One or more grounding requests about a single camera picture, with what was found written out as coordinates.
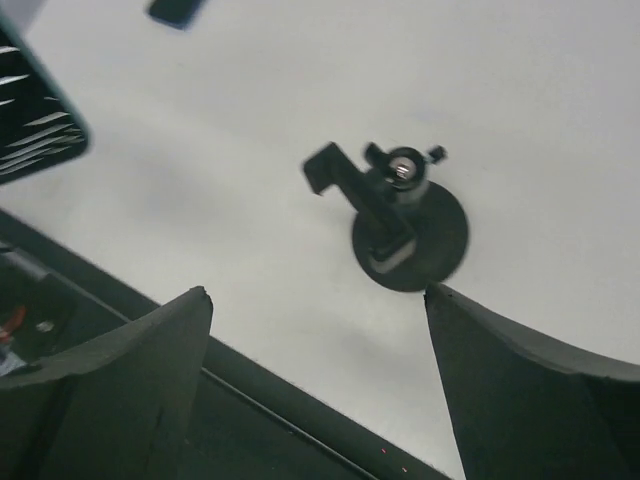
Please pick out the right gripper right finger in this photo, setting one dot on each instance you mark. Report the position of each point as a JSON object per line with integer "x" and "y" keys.
{"x": 524, "y": 405}

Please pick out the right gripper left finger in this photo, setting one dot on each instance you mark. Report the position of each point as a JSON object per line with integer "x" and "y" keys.
{"x": 114, "y": 407}

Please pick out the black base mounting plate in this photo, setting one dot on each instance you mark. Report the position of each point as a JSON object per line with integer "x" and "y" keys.
{"x": 245, "y": 422}

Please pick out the black phone blue edge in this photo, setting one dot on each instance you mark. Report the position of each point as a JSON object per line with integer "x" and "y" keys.
{"x": 40, "y": 127}

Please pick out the black round-base phone stand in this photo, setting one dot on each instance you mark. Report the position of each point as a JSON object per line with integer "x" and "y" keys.
{"x": 408, "y": 231}

